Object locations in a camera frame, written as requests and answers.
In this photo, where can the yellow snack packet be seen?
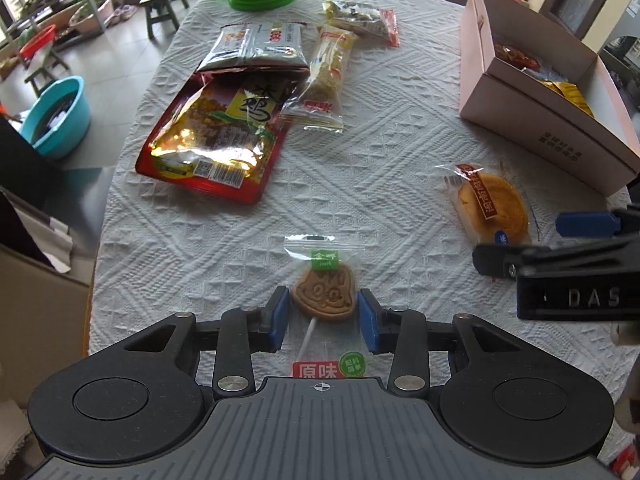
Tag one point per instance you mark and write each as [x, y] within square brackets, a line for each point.
[570, 92]

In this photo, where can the large red yellow snack bag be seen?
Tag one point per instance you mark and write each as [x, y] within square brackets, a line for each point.
[210, 135]

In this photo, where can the cookie lollipop packet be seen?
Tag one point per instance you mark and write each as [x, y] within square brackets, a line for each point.
[325, 290]

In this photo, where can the red plastic basin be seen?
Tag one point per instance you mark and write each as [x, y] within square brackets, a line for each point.
[40, 40]

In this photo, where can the pair of slippers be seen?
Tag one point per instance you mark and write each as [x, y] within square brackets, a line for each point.
[122, 12]

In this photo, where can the beige cardboard box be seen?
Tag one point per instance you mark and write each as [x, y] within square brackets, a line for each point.
[40, 320]

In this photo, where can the white textured tablecloth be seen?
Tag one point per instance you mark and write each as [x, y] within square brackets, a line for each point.
[375, 185]

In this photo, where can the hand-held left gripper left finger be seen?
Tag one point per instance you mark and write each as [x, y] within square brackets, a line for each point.
[280, 320]

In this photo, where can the flower pot with green plant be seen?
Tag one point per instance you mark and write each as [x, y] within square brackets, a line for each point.
[92, 17]

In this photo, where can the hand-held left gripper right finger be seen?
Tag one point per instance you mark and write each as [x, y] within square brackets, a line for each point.
[367, 322]

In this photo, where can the round yellow cake packet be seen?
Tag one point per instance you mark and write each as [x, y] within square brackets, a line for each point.
[492, 200]

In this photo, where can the dark wooden stool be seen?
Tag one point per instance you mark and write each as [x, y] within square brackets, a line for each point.
[162, 2]

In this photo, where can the long yellow cracker packet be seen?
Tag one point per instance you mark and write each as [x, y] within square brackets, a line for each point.
[325, 70]

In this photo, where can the clear red-ended snack packet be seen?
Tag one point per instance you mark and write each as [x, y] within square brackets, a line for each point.
[360, 17]

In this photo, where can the person's right hand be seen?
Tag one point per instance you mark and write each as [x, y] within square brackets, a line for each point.
[625, 334]

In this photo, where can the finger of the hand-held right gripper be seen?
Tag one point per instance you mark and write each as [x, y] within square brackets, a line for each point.
[585, 223]
[500, 260]

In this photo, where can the silver red snack bag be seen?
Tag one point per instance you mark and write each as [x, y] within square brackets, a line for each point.
[255, 45]

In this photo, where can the teal plastic basin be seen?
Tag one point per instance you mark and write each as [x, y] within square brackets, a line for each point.
[75, 125]

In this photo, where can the red braised egg packet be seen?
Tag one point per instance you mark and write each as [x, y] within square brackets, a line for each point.
[515, 55]

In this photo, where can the pink cardboard box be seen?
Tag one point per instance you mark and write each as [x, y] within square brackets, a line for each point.
[530, 125]

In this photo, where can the small dark stool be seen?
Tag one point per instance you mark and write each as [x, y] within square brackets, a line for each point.
[42, 72]

